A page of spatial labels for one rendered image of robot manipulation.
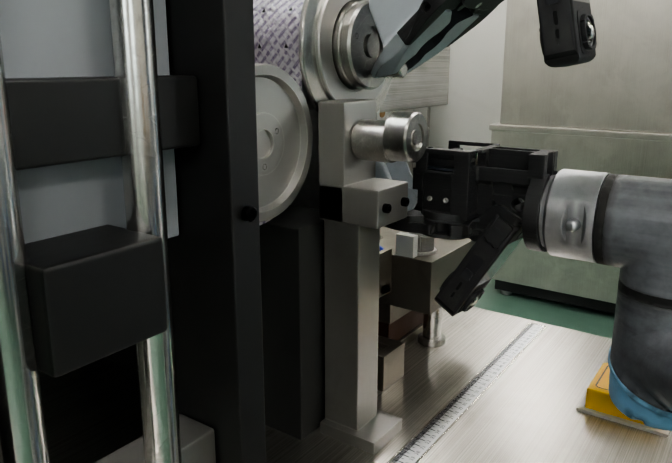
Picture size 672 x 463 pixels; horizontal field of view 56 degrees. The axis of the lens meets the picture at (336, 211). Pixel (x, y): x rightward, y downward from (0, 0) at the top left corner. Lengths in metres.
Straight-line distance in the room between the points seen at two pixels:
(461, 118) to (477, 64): 0.46
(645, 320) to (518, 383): 0.23
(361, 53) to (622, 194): 0.24
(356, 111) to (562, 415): 0.36
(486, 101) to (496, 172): 4.82
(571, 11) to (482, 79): 4.91
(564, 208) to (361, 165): 0.17
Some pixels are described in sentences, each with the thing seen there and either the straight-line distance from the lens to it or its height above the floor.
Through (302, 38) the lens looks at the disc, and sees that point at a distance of 0.52.
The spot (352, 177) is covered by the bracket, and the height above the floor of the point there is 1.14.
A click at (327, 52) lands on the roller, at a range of 0.54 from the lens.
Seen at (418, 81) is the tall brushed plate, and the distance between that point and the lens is 1.39.
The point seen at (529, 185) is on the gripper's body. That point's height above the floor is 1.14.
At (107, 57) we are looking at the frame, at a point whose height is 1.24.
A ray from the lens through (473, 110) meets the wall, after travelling 5.43.
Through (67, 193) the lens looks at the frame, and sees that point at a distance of 0.27.
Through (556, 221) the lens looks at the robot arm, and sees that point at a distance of 0.54.
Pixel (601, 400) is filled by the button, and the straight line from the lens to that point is 0.69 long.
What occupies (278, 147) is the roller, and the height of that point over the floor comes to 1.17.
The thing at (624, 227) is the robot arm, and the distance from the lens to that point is 0.52.
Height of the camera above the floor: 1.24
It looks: 13 degrees down
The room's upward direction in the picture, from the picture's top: straight up
